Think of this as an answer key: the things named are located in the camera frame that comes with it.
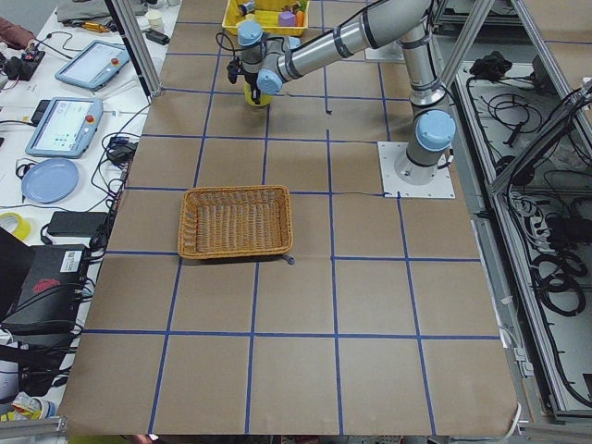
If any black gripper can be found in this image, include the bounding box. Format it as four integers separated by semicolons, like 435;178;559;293
248;80;261;98

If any yellow tape roll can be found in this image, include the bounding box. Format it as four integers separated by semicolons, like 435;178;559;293
243;82;273;107
0;212;31;241

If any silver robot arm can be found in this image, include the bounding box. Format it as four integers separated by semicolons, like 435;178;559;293
227;1;456;186

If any yellow tape roll on desk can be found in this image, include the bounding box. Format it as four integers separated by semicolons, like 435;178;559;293
0;212;31;241

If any yellow woven basket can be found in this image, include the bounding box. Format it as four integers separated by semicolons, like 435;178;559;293
222;0;310;37

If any purple foam cube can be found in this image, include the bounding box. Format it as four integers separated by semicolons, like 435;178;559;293
277;10;297;27

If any toy carrot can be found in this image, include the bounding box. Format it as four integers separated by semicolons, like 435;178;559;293
293;0;308;27

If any brown wicker basket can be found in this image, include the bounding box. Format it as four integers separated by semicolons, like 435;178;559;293
178;185;293;260

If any upper teach pendant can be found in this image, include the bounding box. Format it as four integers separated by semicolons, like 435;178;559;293
55;40;130;92

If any teach pendant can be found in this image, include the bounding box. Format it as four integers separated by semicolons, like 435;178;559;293
25;97;104;159
55;40;130;92

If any lower teach pendant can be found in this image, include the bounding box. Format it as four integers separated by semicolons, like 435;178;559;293
25;97;104;159

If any black power adapter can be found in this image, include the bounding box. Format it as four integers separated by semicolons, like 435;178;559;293
45;211;107;237

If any blue plate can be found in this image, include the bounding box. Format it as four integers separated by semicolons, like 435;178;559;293
21;158;80;204

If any black computer box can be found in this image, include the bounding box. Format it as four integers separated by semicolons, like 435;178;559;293
1;229;91;344

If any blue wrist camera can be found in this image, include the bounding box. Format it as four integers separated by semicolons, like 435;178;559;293
227;56;242;84

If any aluminium frame post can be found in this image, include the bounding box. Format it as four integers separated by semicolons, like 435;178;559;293
105;0;162;97

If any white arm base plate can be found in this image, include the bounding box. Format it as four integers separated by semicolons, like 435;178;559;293
377;142;455;199

